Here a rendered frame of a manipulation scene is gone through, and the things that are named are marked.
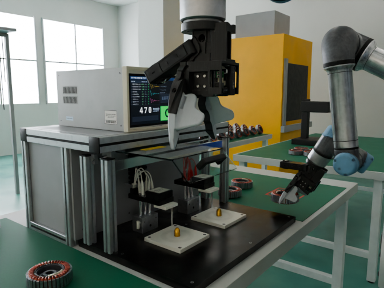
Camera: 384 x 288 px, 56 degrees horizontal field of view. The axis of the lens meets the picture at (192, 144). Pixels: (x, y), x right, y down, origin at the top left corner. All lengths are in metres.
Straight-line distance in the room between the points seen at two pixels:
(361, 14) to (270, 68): 2.14
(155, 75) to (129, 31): 8.59
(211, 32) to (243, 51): 4.42
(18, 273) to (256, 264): 0.67
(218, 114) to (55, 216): 0.81
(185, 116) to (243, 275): 0.61
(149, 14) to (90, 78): 4.20
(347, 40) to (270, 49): 3.59
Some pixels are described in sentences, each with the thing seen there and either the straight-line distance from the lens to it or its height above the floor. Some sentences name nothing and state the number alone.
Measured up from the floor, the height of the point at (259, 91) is 1.24.
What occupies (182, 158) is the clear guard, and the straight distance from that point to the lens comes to 0.98.
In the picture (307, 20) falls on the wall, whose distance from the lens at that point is 6.69.
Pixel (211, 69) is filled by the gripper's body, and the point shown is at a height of 1.28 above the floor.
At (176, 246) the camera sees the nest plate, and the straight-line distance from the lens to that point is 1.12.
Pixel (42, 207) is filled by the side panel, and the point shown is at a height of 0.84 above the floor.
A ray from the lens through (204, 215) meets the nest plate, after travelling 1.37.
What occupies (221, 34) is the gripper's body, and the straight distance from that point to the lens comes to 0.58.
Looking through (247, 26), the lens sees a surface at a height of 2.14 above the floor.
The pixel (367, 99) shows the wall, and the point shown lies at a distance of 6.30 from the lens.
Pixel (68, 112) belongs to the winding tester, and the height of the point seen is 1.17.
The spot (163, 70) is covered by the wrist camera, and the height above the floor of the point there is 1.28.
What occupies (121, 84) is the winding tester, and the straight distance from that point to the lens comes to 1.16.
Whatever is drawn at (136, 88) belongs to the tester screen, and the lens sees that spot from 1.16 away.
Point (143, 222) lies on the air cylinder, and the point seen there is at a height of 0.81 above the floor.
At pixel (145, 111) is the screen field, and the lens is 1.19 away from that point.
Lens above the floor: 1.24
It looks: 8 degrees down
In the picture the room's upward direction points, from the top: straight up
